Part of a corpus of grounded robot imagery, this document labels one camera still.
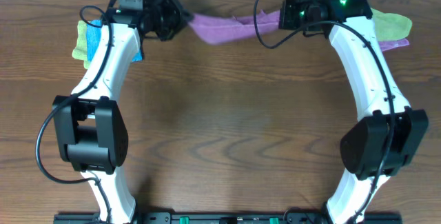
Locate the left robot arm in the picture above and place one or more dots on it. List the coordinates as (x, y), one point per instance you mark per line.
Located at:
(91, 133)

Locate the green folded cloth under blue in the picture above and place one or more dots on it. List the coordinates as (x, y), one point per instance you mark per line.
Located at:
(80, 52)

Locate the green crumpled cloth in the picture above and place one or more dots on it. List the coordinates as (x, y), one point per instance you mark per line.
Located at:
(390, 26)

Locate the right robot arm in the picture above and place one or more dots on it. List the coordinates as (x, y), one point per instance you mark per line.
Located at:
(388, 131)

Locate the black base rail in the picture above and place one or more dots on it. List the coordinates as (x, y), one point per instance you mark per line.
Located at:
(169, 218)

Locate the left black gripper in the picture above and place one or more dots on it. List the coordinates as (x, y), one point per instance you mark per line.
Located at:
(176, 15)

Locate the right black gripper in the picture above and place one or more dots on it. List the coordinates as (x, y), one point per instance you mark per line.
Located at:
(287, 21)

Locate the purple microfiber cloth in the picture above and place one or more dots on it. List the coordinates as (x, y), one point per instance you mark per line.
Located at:
(218, 30)

